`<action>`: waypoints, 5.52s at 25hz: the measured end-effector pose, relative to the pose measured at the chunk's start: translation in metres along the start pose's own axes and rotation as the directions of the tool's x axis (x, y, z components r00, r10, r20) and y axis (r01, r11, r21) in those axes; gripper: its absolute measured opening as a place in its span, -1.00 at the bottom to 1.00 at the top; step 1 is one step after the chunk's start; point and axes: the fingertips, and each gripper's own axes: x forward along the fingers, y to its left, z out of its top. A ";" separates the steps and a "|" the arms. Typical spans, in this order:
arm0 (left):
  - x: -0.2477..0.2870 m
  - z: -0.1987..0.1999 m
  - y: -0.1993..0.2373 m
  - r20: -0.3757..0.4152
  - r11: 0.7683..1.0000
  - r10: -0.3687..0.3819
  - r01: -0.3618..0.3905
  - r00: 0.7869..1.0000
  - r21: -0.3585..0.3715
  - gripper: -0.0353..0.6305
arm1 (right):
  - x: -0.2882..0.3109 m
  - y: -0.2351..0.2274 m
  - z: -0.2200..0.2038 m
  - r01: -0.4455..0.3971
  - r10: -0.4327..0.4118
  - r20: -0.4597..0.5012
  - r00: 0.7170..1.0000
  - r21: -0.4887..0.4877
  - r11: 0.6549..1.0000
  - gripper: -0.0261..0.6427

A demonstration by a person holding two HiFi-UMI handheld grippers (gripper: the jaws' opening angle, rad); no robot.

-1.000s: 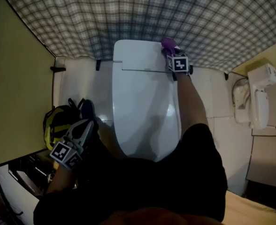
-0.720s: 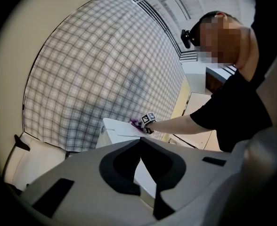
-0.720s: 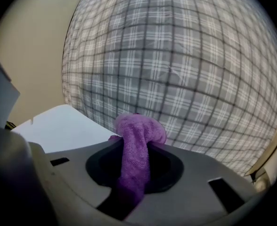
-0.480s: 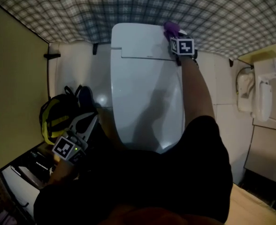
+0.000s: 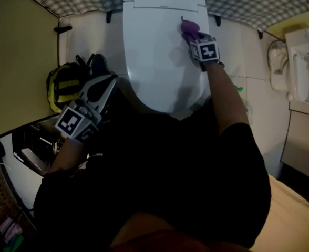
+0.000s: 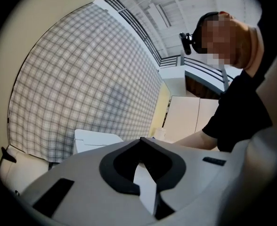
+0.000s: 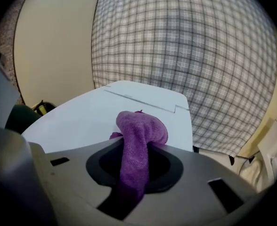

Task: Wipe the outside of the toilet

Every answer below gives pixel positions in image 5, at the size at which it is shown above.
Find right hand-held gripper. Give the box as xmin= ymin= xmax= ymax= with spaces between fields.
xmin=190 ymin=32 xmax=225 ymax=72

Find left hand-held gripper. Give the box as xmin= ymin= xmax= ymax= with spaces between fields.
xmin=55 ymin=73 xmax=120 ymax=144

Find purple cloth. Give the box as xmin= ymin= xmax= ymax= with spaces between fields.
xmin=180 ymin=16 xmax=200 ymax=46

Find person's left forearm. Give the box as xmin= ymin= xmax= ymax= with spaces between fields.
xmin=49 ymin=138 xmax=86 ymax=175

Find person's right forearm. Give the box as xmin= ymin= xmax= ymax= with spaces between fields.
xmin=206 ymin=61 xmax=251 ymax=138

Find beige rounded object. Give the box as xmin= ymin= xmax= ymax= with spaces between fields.
xmin=269 ymin=27 xmax=309 ymax=102

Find yellow and black backpack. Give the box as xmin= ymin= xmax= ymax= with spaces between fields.
xmin=46 ymin=54 xmax=97 ymax=114

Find black printed carton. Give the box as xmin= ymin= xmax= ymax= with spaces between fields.
xmin=12 ymin=122 xmax=64 ymax=176

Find beige partition panel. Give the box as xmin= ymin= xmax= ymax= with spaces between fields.
xmin=264 ymin=8 xmax=309 ymax=34
xmin=0 ymin=0 xmax=60 ymax=142

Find person's black shirt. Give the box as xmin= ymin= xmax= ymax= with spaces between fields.
xmin=33 ymin=109 xmax=272 ymax=252

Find pink folded cloth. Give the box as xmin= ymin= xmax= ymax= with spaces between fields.
xmin=0 ymin=217 xmax=23 ymax=243

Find green cloth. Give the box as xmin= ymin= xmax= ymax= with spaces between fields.
xmin=2 ymin=234 xmax=25 ymax=252

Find cream padded cushion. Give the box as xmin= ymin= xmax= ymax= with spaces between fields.
xmin=249 ymin=173 xmax=309 ymax=252

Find thin black cable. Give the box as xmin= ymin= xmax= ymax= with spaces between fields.
xmin=266 ymin=39 xmax=286 ymax=72

